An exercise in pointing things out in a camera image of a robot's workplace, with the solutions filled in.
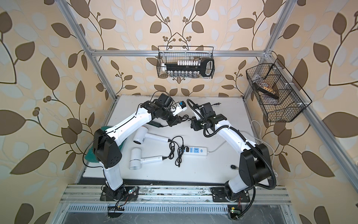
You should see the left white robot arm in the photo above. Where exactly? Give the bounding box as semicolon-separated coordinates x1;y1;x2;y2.
91;93;187;201

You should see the green tool case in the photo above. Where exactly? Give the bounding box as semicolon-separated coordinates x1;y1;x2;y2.
84;126;123;168

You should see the right wire basket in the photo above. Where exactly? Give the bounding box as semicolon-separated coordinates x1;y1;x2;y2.
246;59;312;122

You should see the brush in right basket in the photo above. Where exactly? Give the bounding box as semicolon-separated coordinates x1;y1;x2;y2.
254;82;279;100

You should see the wire basket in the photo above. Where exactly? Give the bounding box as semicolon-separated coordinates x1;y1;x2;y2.
156;45;215;79
246;59;312;122

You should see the small green led board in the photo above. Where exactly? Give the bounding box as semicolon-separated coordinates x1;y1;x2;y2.
128;186;138;195

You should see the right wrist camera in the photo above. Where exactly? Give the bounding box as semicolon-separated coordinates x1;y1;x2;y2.
194;109;202;120

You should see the white blue power strip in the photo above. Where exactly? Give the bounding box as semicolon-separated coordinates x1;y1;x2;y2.
183;146;208;156

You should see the back wire basket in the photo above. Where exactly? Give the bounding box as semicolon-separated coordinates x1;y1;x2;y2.
156;45;215;79

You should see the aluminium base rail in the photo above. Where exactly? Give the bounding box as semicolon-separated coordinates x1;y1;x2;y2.
56;185;292;217

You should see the socket set rail black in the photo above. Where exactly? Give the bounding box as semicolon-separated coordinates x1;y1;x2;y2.
160;58;215;78

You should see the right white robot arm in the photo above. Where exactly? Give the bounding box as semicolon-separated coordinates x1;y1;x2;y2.
186;99;277;201

